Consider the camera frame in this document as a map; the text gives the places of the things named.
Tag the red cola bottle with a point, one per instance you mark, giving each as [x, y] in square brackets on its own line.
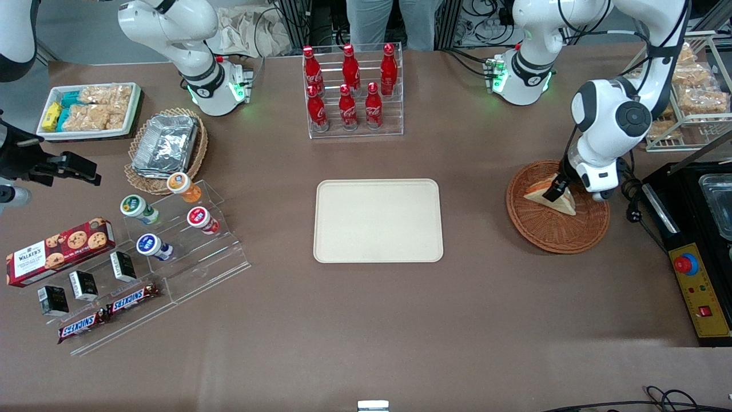
[317, 111]
[347, 111]
[373, 109]
[389, 68]
[350, 66]
[311, 68]

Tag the black appliance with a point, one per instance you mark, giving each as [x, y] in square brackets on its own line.
[683, 200]

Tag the green lid yogurt cup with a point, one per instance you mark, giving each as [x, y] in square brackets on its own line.
[134, 206]

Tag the clear bag of rice crackers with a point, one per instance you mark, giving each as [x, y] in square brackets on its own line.
[703, 100]
[695, 74]
[666, 110]
[687, 54]
[663, 130]

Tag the small black box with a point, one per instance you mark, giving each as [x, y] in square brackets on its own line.
[84, 286]
[54, 300]
[123, 266]

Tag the red Walkers cookie box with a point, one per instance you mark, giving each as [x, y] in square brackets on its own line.
[57, 252]

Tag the clear glass container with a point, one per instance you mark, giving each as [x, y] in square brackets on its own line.
[720, 206]

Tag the teal snack pack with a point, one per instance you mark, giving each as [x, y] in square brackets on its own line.
[63, 119]
[71, 99]

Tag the rice cracker snack bag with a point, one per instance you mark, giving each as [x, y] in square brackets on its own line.
[106, 94]
[94, 117]

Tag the brown round wicker basket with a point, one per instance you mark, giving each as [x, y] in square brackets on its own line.
[549, 234]

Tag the person legs in grey trousers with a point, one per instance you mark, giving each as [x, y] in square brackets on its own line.
[372, 23]

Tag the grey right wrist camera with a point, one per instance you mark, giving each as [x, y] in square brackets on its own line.
[14, 196]

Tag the beige cloth bag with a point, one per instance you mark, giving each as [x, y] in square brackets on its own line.
[246, 31]

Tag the clear acrylic stepped cup stand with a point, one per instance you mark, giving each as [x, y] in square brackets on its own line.
[206, 263]

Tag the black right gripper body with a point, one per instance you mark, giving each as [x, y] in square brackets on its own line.
[20, 157]

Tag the white rectangular snack tray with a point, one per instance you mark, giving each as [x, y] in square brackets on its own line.
[135, 109]

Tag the Snickers bar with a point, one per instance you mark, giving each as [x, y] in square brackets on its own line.
[131, 299]
[80, 326]

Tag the yellow control panel with button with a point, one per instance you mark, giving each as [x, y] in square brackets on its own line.
[700, 297]

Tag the orange lid yogurt cup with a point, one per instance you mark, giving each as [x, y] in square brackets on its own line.
[180, 184]

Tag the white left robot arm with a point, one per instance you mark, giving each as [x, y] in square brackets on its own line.
[606, 114]

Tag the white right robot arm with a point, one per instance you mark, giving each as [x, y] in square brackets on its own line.
[189, 34]

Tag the triangular sandwich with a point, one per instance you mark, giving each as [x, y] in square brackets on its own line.
[563, 205]

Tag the light woven oval basket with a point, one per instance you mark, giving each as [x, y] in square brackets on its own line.
[143, 184]

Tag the clear acrylic stepped snack stand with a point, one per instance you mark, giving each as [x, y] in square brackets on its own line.
[131, 323]

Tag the yellow snack pack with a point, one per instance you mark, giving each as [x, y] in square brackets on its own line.
[51, 116]

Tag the small white metal bracket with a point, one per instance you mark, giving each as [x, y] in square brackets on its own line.
[373, 406]

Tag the clear acrylic bottle rack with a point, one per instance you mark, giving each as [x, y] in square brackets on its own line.
[394, 114]

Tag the beige rectangular tray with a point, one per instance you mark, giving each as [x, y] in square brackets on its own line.
[377, 223]

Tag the red lid yogurt cup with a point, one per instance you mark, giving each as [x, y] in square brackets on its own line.
[198, 217]

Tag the blue lid yogurt cup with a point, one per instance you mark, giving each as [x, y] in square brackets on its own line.
[148, 245]

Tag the stack of foil trays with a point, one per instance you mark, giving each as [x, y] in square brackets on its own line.
[166, 146]

